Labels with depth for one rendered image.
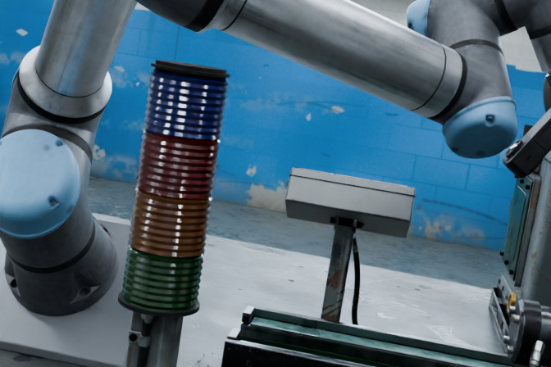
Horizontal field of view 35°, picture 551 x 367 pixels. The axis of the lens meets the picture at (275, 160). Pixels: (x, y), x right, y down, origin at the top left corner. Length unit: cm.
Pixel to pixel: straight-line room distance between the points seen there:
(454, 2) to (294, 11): 26
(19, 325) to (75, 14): 44
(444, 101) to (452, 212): 565
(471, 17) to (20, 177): 54
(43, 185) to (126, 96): 586
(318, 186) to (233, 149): 550
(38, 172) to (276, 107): 557
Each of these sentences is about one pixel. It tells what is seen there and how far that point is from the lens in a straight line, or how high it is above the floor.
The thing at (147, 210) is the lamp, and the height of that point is 111.
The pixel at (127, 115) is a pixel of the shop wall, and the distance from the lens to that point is 690.
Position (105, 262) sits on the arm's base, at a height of 93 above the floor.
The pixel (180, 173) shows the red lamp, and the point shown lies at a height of 114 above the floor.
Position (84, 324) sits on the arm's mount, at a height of 84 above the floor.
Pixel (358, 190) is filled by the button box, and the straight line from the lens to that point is 118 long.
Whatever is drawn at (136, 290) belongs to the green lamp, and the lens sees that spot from 67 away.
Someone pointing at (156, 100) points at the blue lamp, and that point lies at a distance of 65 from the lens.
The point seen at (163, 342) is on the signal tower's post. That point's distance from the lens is 70.
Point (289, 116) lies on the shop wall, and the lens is 656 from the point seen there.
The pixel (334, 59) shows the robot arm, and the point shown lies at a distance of 83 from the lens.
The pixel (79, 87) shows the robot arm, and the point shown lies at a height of 116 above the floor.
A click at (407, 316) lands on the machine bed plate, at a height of 80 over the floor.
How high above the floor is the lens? 124
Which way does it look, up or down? 8 degrees down
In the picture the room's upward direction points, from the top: 9 degrees clockwise
